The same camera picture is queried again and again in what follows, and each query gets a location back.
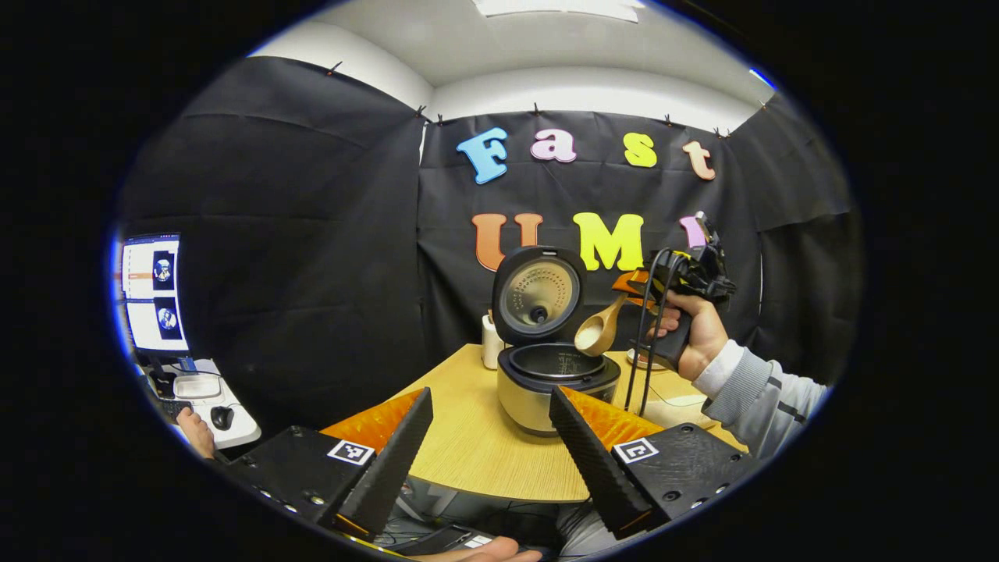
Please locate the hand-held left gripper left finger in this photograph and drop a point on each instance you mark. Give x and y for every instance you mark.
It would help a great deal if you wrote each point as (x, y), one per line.
(388, 468)

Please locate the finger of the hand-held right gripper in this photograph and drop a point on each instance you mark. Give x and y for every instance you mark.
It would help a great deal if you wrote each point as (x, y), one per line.
(628, 282)

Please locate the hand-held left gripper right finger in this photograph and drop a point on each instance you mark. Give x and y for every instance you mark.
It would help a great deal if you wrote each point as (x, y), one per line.
(597, 468)

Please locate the wooden spoon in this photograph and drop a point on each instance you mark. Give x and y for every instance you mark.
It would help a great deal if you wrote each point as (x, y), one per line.
(593, 336)

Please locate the white rice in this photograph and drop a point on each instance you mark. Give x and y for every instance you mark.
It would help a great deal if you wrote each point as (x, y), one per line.
(590, 337)

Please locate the grey rice cooker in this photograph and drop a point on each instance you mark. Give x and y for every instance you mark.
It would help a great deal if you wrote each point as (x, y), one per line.
(546, 390)

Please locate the white toaster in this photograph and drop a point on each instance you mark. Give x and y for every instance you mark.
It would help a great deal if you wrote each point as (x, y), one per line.
(490, 347)

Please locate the white side desk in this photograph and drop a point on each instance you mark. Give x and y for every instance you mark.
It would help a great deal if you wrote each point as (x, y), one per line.
(238, 431)

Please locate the black computer mouse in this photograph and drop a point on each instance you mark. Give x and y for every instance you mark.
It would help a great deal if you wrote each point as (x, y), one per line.
(222, 417)

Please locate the small ceiling light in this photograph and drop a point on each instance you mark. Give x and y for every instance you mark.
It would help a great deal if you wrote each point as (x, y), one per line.
(762, 78)

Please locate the black keyboard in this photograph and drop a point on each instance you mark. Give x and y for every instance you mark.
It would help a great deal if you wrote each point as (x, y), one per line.
(175, 408)

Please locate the black backdrop cloth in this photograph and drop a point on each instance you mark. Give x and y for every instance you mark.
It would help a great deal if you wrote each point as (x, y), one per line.
(312, 234)

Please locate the computer monitor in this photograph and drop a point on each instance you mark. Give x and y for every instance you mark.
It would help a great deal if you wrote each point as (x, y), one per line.
(144, 328)

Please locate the large ceiling light panel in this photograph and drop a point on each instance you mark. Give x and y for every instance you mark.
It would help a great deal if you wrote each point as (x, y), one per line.
(558, 8)

